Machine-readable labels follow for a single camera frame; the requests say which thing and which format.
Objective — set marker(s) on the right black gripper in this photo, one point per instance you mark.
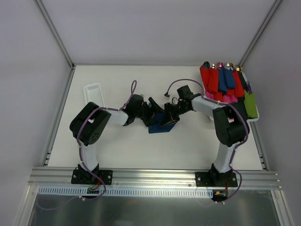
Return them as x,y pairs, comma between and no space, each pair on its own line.
170,112

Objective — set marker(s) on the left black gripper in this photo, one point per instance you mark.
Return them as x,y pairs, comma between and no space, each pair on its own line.
148,114

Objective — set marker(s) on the dark blue paper napkin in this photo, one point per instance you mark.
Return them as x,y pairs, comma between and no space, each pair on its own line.
159,128

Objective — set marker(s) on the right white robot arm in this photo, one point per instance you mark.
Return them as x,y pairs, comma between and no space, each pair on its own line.
230,123

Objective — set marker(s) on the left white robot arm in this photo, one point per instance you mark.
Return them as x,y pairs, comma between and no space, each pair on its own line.
91,121

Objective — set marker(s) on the pink napkin roll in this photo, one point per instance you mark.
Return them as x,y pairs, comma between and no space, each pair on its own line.
230,99

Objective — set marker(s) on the green napkin roll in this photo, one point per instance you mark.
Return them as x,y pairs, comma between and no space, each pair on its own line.
250,104

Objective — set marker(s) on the small white plastic basket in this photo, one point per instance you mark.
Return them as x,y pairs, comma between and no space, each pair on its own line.
93,93

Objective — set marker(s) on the large white plastic basket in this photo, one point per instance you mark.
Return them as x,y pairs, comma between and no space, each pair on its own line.
219,96

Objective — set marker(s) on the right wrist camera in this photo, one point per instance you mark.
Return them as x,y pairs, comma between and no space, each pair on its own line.
166,95

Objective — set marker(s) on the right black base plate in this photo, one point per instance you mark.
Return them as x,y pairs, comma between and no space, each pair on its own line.
210,179

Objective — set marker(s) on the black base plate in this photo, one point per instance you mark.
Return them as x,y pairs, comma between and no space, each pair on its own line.
82,177
210,179

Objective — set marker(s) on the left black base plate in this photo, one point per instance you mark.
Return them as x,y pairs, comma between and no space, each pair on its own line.
82,177

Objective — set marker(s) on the aluminium mounting rail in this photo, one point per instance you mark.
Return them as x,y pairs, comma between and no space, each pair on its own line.
154,178

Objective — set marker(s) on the white slotted cable duct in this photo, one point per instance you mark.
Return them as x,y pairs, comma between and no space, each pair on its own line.
126,192

